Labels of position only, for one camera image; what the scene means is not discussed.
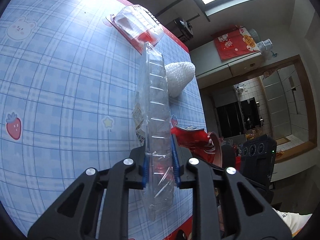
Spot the electric pressure cooker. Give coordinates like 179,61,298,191
174,17,194,40

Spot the large white foam net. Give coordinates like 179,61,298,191
165,62,195,98

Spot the white sleeve forearm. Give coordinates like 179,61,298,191
274,209,312,237

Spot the blue plaid tablecloth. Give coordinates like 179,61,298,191
0,0,208,240

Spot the red soda can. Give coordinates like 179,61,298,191
171,126,222,167

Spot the black kitchen stove unit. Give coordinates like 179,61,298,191
216,98,261,138

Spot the red fridge cover cloth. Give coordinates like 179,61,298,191
212,25,259,61

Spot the clear box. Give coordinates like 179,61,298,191
106,4,164,54

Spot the cream refrigerator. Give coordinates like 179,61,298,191
190,29,264,89

